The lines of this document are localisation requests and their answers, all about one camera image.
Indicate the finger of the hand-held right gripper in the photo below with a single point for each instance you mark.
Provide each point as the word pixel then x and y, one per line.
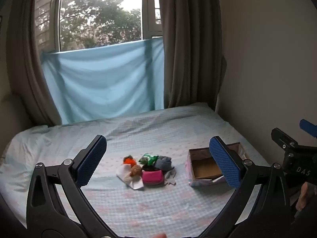
pixel 282 137
pixel 308 127

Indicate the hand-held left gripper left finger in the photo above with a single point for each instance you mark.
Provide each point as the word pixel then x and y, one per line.
pixel 90 162

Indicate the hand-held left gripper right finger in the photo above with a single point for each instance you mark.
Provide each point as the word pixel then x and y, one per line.
pixel 224 164

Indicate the cardboard box with pastel print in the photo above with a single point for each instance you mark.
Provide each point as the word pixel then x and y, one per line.
pixel 201 172

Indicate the orange plush toy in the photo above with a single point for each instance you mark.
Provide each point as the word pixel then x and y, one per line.
pixel 129 160

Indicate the white cloth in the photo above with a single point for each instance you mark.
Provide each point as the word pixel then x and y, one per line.
pixel 131 182

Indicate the brown plush toy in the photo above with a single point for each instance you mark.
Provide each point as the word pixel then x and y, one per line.
pixel 136 170

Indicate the light grey cloth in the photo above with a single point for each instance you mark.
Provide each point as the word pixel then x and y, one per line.
pixel 170 177

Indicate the green and white packet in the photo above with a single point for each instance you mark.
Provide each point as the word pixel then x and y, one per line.
pixel 148 158

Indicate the black soft item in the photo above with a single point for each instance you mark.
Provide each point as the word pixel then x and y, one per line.
pixel 149 168

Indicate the grey sock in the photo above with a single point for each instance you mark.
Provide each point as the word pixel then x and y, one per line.
pixel 163 163

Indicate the pink sock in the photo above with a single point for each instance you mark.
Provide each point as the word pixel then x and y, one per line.
pixel 152 177

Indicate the person's right hand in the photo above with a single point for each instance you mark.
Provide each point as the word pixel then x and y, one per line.
pixel 307 195

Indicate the bed with light checked sheet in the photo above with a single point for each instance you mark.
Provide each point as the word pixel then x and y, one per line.
pixel 148 205

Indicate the light blue cloth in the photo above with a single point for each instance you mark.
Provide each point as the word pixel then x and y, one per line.
pixel 104 84

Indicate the grey-brown curtain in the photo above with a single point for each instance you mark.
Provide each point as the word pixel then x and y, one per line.
pixel 190 42
pixel 27 62

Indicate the window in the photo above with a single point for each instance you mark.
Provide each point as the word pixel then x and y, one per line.
pixel 99 17

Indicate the louvred window shutter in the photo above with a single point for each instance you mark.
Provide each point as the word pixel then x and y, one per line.
pixel 153 10
pixel 45 17

